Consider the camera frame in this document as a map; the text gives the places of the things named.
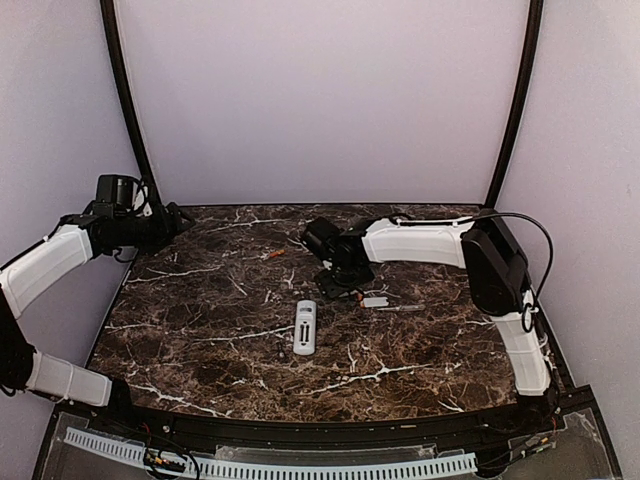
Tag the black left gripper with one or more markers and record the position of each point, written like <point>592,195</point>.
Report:
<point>165,231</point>

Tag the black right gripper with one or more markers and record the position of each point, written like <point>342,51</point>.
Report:
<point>330,289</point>

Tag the white battery cover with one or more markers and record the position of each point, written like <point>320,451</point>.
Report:
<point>374,302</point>

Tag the white remote control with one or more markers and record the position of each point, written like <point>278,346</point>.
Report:
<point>305,328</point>

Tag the screwdriver with clear handle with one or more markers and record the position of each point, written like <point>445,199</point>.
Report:
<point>403,308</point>

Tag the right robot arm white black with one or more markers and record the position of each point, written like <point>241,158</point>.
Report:
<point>482,245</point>

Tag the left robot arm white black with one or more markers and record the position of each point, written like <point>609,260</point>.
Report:
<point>54,294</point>

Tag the black left frame post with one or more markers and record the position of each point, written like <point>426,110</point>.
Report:
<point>125,96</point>

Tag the black frame post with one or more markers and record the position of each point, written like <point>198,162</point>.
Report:
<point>125,96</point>
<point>521,88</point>

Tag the white slotted cable duct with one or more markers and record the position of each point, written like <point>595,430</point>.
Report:
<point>239,463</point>

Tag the black front table rail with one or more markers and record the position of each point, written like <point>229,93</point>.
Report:
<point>485,429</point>

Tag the black right frame post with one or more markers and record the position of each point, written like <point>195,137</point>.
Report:
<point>521,88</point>

